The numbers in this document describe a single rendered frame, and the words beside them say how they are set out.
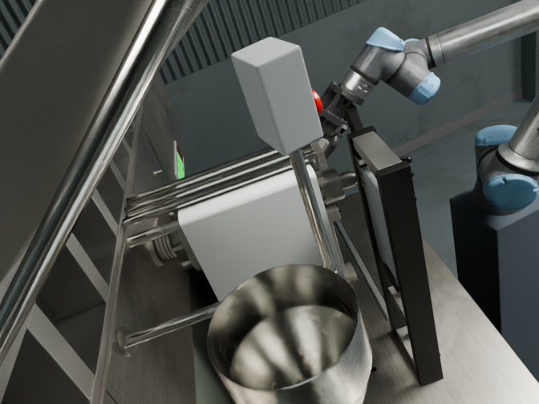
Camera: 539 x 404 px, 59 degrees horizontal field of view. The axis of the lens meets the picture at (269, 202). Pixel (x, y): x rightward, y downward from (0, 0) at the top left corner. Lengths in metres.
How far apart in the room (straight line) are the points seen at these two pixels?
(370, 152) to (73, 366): 0.53
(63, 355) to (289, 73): 0.36
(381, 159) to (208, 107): 2.12
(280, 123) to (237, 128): 2.44
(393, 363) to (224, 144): 2.03
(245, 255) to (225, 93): 2.05
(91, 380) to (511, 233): 1.18
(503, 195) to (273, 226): 0.65
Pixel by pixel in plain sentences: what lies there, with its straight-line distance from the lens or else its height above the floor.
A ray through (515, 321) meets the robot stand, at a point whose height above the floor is 0.48.
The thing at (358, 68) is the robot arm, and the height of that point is 1.44.
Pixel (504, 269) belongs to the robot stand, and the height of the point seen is 0.74.
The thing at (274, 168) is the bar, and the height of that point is 1.45.
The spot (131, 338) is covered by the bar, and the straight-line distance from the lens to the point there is 0.68.
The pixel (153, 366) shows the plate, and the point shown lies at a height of 1.32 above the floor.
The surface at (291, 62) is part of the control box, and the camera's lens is 0.47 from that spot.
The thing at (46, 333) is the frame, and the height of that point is 1.55.
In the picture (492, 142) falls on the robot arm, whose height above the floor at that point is 1.13.
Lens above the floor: 1.84
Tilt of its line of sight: 33 degrees down
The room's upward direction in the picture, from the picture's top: 20 degrees counter-clockwise
